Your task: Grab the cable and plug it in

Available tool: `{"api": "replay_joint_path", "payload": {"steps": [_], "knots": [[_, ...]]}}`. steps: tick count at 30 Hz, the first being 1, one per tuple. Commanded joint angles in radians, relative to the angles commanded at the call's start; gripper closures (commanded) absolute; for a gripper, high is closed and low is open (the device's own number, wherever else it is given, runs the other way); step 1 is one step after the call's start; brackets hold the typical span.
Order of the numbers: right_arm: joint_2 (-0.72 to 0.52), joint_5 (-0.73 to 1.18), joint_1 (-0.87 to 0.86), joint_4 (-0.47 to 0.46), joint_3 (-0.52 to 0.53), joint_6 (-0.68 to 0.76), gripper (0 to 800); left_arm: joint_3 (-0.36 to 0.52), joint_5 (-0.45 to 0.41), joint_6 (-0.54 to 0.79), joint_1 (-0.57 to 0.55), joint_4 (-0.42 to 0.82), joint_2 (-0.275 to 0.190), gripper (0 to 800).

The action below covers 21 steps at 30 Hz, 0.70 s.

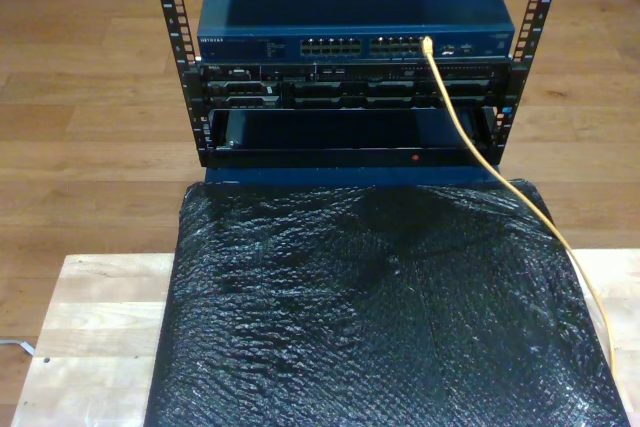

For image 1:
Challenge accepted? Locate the blue metal base plate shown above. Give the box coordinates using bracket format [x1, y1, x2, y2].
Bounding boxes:
[203, 162, 503, 187]

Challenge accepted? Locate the black rack server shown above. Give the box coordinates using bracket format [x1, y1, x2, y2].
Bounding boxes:
[197, 62, 511, 111]

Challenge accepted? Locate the grey flat strip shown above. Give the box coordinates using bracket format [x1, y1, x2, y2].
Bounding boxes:
[0, 338, 37, 357]

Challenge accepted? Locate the black textured mat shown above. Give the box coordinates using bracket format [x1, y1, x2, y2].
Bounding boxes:
[144, 177, 630, 427]

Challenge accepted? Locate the yellow network cable clear plug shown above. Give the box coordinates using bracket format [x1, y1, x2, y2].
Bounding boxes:
[421, 35, 619, 379]

